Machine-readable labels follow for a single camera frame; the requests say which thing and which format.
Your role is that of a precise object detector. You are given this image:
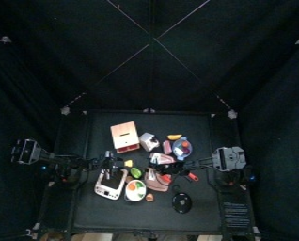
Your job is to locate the white toy scale black screen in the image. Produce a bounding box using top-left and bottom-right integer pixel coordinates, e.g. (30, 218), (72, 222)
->
(93, 169), (129, 201)

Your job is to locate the wooden toy box red base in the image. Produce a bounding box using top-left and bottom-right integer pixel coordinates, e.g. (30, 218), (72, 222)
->
(109, 120), (141, 154)

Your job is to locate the white round toy plate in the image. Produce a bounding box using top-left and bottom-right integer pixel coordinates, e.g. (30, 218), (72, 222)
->
(122, 179), (148, 202)

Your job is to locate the pink toy sausage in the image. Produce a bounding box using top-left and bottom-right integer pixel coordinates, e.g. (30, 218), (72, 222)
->
(161, 139), (173, 155)

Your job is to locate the pink toy cutting board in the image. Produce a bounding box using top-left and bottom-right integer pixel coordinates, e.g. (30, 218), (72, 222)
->
(142, 167), (170, 193)

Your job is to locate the red toy pepper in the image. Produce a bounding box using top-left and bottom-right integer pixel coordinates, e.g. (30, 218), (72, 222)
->
(160, 173), (173, 184)

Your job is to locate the white text warning label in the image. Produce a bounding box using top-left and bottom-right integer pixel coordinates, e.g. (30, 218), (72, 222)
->
(222, 201), (250, 229)

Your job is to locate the green toy corn husk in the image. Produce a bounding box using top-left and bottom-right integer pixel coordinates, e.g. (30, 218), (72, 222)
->
(129, 167), (142, 180)

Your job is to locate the small white toy toaster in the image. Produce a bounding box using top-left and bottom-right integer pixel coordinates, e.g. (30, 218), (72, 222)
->
(138, 132), (160, 153)

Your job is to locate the white pink toy milk carton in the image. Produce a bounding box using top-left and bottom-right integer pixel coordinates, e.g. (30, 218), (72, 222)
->
(148, 152), (177, 166)

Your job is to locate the blue toy bowl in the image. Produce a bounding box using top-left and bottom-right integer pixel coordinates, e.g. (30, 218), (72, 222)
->
(170, 137), (193, 162)

